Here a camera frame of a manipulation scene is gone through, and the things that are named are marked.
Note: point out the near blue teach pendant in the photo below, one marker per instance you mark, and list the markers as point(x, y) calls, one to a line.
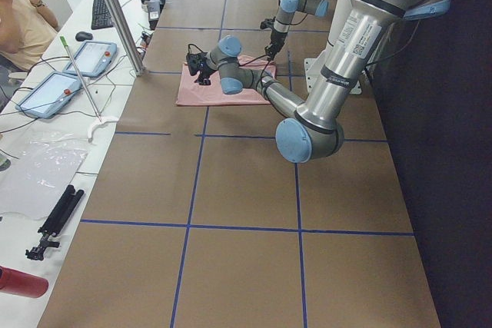
point(50, 96)

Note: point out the red bottle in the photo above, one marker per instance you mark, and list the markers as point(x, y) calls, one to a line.
point(22, 284)

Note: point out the pink Snoopy t-shirt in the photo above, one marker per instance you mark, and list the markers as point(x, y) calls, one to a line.
point(191, 93)

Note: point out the black folded tripod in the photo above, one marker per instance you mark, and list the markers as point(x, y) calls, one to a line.
point(55, 222)

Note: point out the aluminium frame post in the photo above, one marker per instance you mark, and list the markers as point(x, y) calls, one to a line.
point(124, 34)

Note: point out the black computer mouse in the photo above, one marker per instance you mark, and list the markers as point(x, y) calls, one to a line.
point(83, 36)

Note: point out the black keyboard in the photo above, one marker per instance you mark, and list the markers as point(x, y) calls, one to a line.
point(100, 15)

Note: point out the metal rod green tip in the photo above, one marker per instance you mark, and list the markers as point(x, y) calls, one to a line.
point(80, 77)

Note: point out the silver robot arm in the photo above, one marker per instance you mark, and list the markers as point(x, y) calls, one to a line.
point(310, 129)
point(283, 20)

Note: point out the seated person beige shirt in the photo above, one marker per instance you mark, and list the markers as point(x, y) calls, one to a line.
point(28, 27)

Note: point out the clear plastic bag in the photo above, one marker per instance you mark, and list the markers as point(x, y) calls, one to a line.
point(37, 178)

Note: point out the white curved plastic piece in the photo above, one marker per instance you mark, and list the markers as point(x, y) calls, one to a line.
point(99, 122)

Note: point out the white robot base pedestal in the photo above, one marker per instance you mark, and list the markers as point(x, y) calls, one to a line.
point(312, 66)

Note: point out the blue teach pendant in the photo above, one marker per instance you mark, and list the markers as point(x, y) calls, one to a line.
point(50, 96)
point(94, 57)

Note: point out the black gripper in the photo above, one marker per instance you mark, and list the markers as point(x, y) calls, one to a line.
point(204, 71)
point(274, 41)

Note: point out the far blue teach pendant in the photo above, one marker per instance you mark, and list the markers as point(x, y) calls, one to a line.
point(94, 57)

